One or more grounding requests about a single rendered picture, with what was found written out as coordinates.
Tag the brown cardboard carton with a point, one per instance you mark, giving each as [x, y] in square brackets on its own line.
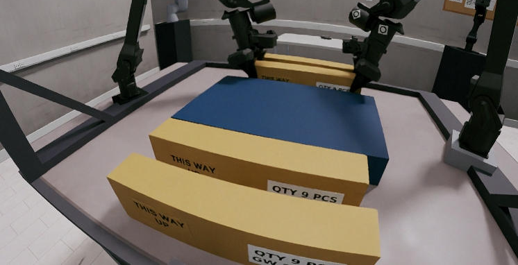
[306, 75]
[307, 62]
[245, 225]
[272, 165]

